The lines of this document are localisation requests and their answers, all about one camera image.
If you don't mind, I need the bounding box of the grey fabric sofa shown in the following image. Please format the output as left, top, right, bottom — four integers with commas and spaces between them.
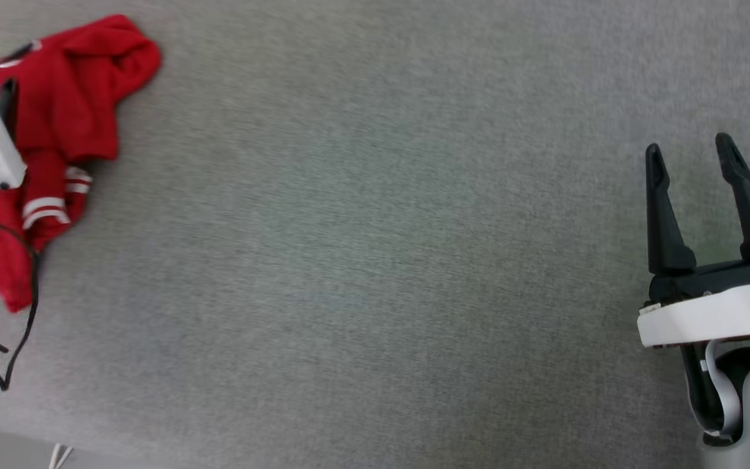
0, 0, 750, 469

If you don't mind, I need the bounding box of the white flat ribbon cable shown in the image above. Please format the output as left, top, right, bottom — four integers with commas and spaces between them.
702, 339, 742, 438

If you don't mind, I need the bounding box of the thin black cable teal plug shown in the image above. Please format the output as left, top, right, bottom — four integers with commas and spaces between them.
0, 220, 41, 392

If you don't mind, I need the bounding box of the red and white sports jersey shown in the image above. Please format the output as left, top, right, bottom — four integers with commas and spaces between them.
0, 14, 162, 314

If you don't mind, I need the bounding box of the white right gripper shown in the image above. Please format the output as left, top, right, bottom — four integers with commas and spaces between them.
637, 133, 750, 350

